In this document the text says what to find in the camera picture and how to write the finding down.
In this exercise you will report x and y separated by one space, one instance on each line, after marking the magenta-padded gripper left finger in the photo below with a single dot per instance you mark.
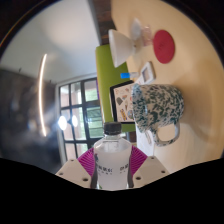
86 163

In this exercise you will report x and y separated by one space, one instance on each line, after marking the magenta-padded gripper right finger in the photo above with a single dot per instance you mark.
137 160

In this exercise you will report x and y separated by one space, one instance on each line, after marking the clear plastic water bottle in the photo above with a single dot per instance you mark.
112 160

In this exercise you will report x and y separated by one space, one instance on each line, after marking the group of pendant lamps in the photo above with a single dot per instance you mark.
62 122

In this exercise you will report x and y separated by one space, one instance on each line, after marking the green speckled white mug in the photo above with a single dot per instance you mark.
156 105

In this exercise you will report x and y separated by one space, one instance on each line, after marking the large black-framed window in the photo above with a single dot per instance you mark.
76 100

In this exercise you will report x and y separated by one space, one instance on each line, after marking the green upholstered bench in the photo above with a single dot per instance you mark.
104 86

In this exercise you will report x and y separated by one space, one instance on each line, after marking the curved linear ceiling light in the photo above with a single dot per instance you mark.
40 96

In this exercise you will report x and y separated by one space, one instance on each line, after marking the small blue-capped bottle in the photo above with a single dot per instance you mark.
128 75

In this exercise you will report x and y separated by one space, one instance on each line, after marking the small white flat device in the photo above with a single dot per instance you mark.
147 72

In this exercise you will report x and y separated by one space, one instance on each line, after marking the white ceramic bowl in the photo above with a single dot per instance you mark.
118 46

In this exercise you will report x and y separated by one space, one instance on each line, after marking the flat round red coaster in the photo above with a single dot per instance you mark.
164 46

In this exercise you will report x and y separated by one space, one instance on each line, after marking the crumpled clear plastic wrapper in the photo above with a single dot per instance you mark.
137 30

